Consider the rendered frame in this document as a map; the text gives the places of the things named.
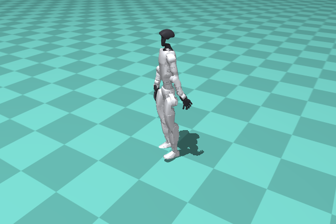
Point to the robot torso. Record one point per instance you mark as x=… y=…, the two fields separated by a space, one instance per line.
x=165 y=73

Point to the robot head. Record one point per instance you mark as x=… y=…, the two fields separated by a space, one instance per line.
x=166 y=34

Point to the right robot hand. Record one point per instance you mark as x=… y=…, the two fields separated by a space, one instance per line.
x=155 y=92

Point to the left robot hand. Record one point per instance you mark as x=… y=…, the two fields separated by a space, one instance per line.
x=186 y=102

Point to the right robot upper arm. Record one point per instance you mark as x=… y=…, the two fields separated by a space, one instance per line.
x=158 y=70

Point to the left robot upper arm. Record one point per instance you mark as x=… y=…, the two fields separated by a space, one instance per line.
x=171 y=60

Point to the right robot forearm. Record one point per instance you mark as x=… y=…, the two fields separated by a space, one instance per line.
x=157 y=80

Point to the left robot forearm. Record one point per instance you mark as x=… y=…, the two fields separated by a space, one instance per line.
x=178 y=88

